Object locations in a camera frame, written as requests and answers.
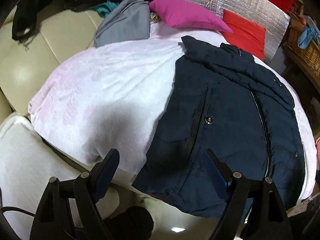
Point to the navy blue zip jacket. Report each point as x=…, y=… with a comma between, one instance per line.
x=225, y=92

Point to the wicker basket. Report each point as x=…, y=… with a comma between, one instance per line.
x=305, y=50

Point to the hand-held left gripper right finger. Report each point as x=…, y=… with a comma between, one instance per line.
x=217, y=173

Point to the magenta pillow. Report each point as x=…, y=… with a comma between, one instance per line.
x=185, y=15

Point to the teal cloth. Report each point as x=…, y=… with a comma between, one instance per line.
x=106, y=7

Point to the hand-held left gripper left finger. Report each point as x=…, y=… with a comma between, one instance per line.
x=103, y=181

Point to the light blue cloth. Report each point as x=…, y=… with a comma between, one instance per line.
x=308, y=35

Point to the black garment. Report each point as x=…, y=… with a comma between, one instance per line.
x=27, y=7

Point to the white fleece cloth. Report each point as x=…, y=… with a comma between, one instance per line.
x=20, y=155

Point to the cream leather sofa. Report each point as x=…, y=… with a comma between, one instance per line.
x=50, y=42

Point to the pale pink fleece blanket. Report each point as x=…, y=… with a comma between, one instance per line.
x=100, y=80

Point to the red pillow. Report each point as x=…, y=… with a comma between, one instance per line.
x=242, y=35

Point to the grey garment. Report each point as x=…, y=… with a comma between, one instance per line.
x=125, y=22

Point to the silver foil insulation sheet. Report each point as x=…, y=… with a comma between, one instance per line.
x=240, y=2

